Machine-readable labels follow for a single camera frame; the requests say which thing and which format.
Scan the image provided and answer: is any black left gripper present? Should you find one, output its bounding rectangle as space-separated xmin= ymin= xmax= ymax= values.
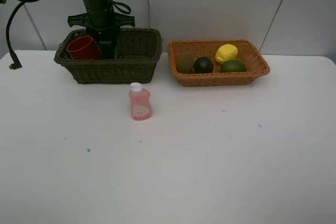
xmin=67 ymin=9 xmax=135 ymax=36

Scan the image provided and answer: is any dark green square bottle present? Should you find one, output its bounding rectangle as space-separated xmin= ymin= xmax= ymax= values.
xmin=98 ymin=33 xmax=117 ymax=60

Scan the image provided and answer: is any red plastic cup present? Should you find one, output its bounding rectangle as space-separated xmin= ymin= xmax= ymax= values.
xmin=67 ymin=35 xmax=102 ymax=60

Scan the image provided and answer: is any pink soap bottle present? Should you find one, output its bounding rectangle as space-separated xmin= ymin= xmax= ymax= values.
xmin=129 ymin=82 xmax=152 ymax=121

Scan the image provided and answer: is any brown kiwi fruit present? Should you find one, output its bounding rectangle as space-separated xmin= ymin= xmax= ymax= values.
xmin=176 ymin=52 xmax=194 ymax=74

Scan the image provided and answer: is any dark mangosteen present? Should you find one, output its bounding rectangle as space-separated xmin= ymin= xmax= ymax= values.
xmin=194 ymin=57 xmax=214 ymax=73

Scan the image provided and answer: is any yellow lemon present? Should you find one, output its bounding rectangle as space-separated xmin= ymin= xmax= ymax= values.
xmin=215 ymin=44 xmax=238 ymax=65

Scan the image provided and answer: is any green lime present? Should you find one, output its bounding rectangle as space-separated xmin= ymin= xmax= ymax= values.
xmin=220 ymin=60 xmax=247 ymax=73

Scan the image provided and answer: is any dark brown wicker basket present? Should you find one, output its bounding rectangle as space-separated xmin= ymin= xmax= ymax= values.
xmin=54 ymin=28 xmax=162 ymax=84

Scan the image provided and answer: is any orange wicker basket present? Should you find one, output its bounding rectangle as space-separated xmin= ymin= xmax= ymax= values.
xmin=167 ymin=39 xmax=270 ymax=87

